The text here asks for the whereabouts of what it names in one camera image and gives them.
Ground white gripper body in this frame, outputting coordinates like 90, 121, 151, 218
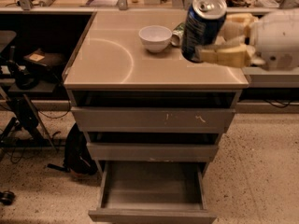
249, 8, 299, 70

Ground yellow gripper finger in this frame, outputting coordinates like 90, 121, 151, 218
219, 13, 258, 40
195, 44, 255, 68

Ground blue pepsi can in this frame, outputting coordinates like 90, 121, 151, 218
181, 0, 227, 63

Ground green soda can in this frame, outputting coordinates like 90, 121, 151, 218
171, 22, 185, 47

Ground grey drawer cabinet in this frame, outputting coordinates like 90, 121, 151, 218
61, 9, 251, 179

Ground top grey drawer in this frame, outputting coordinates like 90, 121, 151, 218
72, 107, 235, 133

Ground grey drawer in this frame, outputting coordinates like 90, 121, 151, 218
72, 107, 235, 133
89, 161, 216, 224
87, 143, 218, 162

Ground middle grey drawer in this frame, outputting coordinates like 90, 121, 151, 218
87, 143, 218, 162

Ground bottom grey drawer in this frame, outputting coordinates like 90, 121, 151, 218
89, 161, 216, 224

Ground white bowl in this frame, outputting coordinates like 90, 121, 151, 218
138, 25, 172, 53

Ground black box with label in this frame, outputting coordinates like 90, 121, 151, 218
23, 49, 67, 76

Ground black backpack on floor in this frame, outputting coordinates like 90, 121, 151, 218
47, 123, 98, 177

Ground dark side desk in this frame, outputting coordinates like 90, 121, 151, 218
0, 30, 62, 148

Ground black office chair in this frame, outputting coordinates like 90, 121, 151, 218
0, 191, 15, 205

